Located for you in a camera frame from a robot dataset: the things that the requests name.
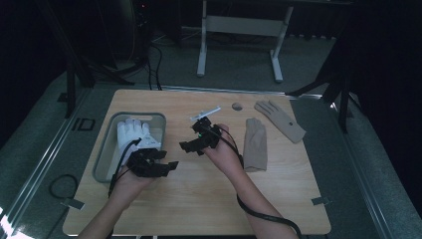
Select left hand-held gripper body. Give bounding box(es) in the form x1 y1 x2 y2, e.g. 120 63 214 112
126 148 169 178

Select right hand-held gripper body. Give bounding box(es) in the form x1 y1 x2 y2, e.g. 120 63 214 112
189 106 223 150

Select purple and white glove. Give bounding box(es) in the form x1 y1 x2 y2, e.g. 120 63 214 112
116 118 162 167

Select grey plastic basin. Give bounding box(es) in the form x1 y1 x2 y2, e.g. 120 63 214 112
92 112 167 184

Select person's right hand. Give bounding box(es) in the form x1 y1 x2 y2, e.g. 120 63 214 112
202 123 246 179

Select person's left hand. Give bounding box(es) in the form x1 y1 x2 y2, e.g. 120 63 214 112
108 171 157 208

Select beige glove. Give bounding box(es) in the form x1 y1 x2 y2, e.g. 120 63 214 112
254 100 307 144
242 117 269 173

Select black tripod stand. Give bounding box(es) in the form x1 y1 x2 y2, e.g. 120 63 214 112
34 0 135 120
287 33 355 134

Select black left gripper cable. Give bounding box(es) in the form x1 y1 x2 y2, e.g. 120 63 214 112
106 137 142 198

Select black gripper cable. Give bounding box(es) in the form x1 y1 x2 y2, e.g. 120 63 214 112
106 137 142 198
208 123 304 239

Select black floor cables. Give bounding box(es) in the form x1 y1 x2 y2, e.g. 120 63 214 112
144 41 164 92

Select black looped floor cable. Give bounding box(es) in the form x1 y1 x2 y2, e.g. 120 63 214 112
49 173 80 200

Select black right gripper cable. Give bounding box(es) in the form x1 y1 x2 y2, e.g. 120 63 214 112
208 123 304 239

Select metal floor rail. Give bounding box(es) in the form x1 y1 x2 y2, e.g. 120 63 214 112
329 102 396 239
0 89 93 235

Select white desk frame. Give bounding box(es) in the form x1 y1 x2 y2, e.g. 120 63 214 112
196 0 295 84

